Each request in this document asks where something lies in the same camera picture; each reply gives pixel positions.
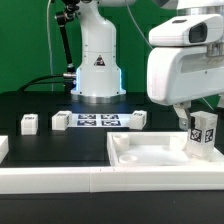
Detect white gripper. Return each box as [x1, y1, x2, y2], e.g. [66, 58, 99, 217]
[147, 46, 224, 129]

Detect white square table top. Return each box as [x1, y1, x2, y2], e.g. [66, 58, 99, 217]
[107, 132, 224, 167]

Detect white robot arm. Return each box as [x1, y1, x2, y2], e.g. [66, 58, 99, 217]
[72, 0, 224, 130]

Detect apriltag base marker sheet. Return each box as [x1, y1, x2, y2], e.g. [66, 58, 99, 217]
[70, 114, 130, 127]

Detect white front fence bar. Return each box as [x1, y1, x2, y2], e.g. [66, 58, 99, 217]
[0, 165, 224, 194]

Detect white left fence piece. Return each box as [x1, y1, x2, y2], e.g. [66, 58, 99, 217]
[0, 136, 9, 164]

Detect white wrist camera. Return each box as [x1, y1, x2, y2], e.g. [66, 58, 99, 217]
[149, 14, 224, 47]

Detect black cable bundle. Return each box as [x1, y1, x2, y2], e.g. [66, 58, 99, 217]
[18, 73, 73, 93]

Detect white thin cable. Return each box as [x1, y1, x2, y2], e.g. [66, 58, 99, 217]
[46, 0, 55, 92]

